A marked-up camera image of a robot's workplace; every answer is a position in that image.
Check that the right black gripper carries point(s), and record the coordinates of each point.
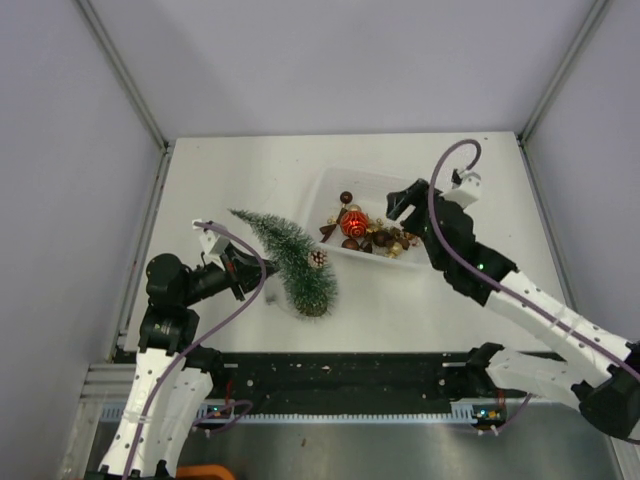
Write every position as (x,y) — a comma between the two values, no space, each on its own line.
(418,196)

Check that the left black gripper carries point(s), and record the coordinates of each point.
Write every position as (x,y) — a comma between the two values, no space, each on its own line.
(247,272)

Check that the small green christmas tree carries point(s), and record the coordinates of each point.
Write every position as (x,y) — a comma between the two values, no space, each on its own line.
(311,292)

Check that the large brown matte bauble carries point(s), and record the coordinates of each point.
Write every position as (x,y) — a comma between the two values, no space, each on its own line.
(380,238)

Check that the brown pine cone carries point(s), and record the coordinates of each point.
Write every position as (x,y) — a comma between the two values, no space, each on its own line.
(318,258)

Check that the white plastic basket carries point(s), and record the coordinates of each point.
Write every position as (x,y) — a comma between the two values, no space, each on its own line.
(369,190)

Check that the red glitter bauble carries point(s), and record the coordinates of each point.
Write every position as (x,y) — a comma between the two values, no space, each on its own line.
(354,224)

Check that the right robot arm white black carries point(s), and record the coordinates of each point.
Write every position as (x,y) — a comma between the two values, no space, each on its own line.
(597,373)

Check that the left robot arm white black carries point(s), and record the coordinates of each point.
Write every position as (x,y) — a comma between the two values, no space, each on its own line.
(173,375)

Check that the dark brown small bauble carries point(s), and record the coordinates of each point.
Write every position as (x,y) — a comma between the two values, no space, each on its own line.
(346,197)

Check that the orange plastic crate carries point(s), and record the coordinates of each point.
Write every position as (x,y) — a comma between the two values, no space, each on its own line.
(204,472)

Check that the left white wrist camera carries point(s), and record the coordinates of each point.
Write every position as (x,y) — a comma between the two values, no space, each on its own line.
(213,241)

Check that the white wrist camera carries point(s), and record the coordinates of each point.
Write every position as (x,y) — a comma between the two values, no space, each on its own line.
(466,188)
(213,241)

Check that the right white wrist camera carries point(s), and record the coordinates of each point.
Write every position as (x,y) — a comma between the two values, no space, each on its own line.
(466,188)

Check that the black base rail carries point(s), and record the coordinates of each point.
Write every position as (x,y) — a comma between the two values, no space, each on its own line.
(350,383)

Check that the grey cable duct strip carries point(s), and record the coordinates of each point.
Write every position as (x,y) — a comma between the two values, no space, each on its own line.
(459,413)

